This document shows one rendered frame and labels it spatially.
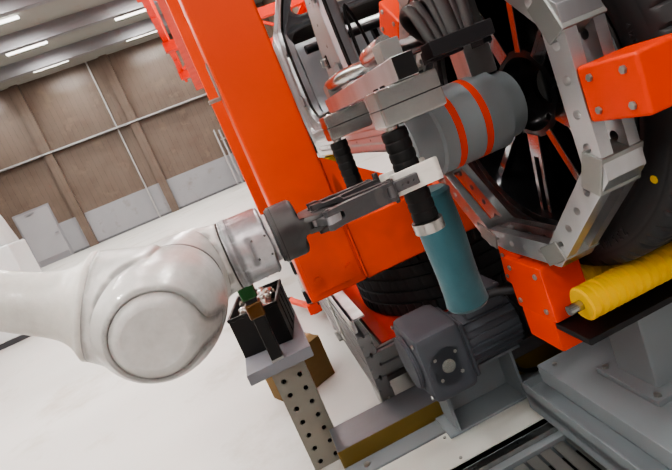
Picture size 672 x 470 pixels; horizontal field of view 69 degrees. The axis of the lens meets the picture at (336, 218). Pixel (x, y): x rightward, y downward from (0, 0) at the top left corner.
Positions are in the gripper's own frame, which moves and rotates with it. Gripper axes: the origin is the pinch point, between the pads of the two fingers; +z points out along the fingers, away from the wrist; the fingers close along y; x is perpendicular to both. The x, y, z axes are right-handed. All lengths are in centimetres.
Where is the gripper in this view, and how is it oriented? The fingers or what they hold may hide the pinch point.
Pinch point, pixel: (410, 176)
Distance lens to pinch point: 67.2
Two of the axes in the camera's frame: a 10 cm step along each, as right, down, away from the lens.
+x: -3.7, -9.1, -1.8
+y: 2.1, 1.0, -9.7
